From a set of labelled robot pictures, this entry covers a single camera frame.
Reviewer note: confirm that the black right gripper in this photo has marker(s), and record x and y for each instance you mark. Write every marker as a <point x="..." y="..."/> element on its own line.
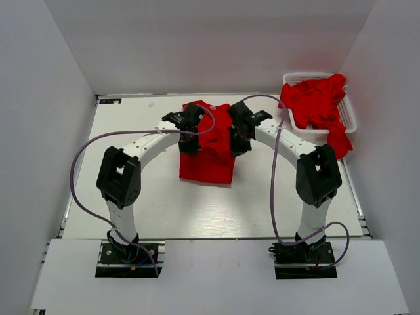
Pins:
<point x="236" y="149"/>

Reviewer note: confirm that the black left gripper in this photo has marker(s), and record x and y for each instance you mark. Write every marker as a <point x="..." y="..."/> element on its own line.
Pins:
<point x="189" y="148"/>

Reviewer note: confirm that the red t shirt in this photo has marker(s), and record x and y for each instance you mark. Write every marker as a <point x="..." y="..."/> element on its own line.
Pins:
<point x="213" y="163"/>

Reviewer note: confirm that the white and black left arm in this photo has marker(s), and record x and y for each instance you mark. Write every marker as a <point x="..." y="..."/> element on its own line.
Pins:
<point x="119" y="178"/>

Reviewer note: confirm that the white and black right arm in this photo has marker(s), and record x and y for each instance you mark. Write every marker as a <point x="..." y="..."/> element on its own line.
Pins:
<point x="317" y="173"/>

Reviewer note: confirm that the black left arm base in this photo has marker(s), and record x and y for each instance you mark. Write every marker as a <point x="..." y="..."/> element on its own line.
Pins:
<point x="113" y="263"/>

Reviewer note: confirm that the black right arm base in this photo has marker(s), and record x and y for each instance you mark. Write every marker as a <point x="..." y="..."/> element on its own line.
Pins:
<point x="291" y="263"/>

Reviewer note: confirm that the red t shirts in basket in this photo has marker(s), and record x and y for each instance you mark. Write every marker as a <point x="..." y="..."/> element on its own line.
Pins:
<point x="314" y="102"/>

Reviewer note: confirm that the blue label sticker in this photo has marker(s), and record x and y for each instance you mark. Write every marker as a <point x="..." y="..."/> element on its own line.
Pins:
<point x="110" y="101"/>

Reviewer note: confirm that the white plastic basket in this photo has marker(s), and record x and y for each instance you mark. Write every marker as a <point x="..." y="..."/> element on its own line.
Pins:
<point x="346" y="113"/>

